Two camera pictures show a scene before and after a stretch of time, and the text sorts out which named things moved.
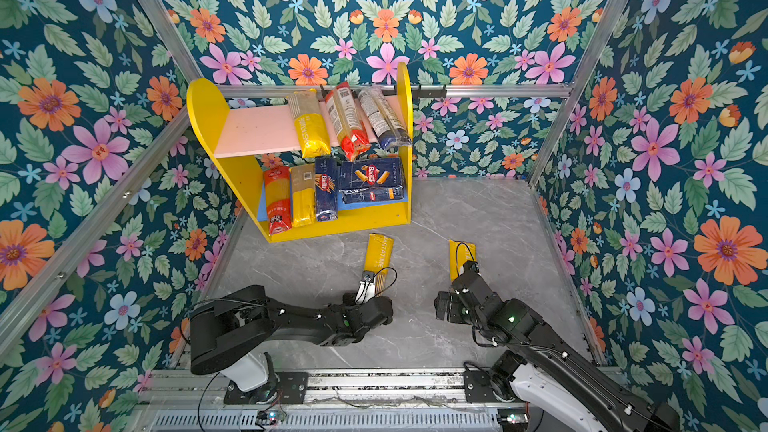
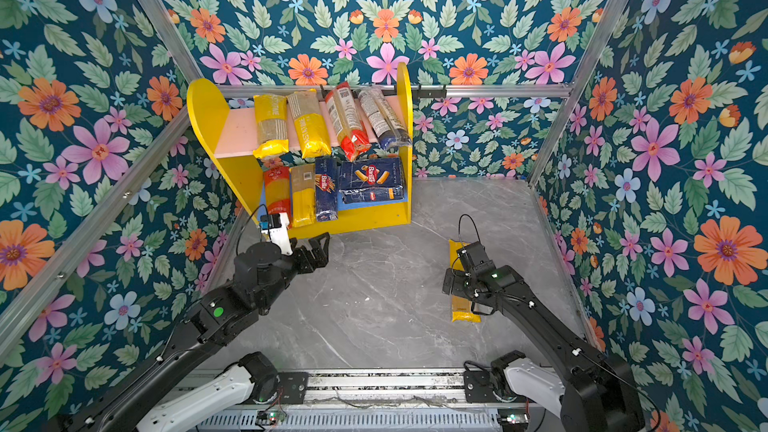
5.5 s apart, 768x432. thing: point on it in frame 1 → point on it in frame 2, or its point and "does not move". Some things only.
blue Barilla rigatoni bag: x=373 y=180 does not move
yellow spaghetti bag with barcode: x=302 y=190 does not move
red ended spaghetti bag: x=353 y=140 does not move
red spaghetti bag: x=278 y=199 does not move
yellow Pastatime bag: x=377 y=260 → x=272 y=125
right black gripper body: x=456 y=311 → x=462 y=285
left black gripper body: x=352 y=305 → x=300 y=264
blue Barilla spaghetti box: x=326 y=189 does not move
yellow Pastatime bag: x=310 y=123 does not move
